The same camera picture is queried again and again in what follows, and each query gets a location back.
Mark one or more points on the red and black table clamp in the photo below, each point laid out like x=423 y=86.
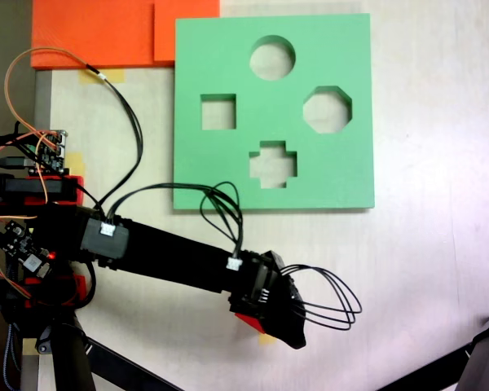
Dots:
x=79 y=283
x=32 y=187

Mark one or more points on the large orange flat block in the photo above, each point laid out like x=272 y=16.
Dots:
x=89 y=32

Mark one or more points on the black tripod leg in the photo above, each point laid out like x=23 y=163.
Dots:
x=71 y=358
x=485 y=358

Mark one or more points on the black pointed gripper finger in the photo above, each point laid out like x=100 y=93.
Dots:
x=289 y=322

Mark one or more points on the circuit board with green terminal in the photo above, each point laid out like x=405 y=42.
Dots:
x=51 y=156

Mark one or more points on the black power circuit board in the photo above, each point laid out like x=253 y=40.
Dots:
x=16 y=240

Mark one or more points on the green shape sorting board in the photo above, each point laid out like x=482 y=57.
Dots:
x=212 y=163

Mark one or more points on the red square block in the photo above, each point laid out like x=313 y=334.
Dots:
x=250 y=322

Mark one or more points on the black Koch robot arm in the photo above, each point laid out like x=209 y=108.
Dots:
x=167 y=252

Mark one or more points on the yellow tape piece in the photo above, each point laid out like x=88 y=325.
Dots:
x=114 y=76
x=267 y=340
x=78 y=165
x=29 y=346

